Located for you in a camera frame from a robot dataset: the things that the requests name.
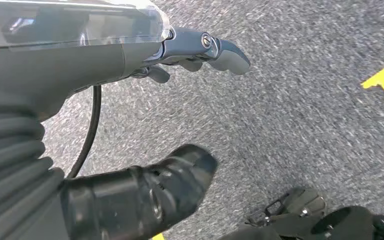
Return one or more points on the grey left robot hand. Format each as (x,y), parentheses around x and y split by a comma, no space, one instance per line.
(62,59)

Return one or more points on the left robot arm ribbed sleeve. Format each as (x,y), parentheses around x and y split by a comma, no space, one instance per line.
(10,159)

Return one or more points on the black robot leg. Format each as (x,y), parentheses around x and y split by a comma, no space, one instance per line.
(344,225)

